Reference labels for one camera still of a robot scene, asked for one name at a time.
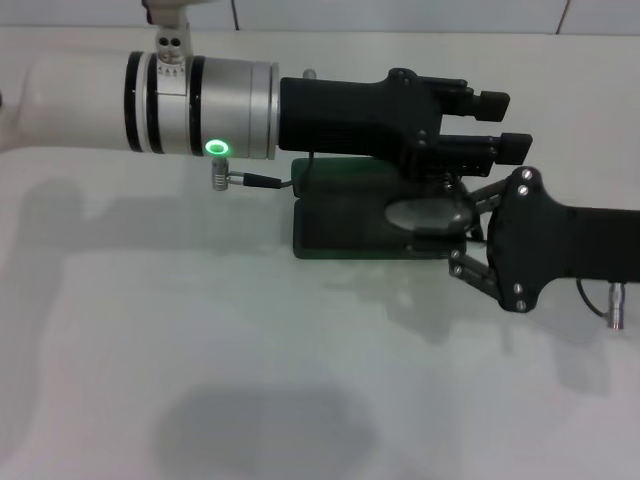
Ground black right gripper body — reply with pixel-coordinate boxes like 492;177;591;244
486;168;640;315

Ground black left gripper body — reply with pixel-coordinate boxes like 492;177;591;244
278;67;475;180

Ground black glasses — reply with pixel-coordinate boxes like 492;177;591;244
383;187;490;251

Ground green glasses case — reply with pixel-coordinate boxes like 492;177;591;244
291;157;469;262

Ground right cable with silver connector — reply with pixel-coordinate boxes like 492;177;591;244
573;278;630;330

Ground cable with silver connector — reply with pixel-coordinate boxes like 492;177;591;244
573;278;630;330
209;151;317;192

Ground left cable with silver connector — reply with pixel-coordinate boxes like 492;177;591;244
209;151;317;192

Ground silver left camera bracket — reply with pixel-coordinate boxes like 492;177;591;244
153;7;194;69

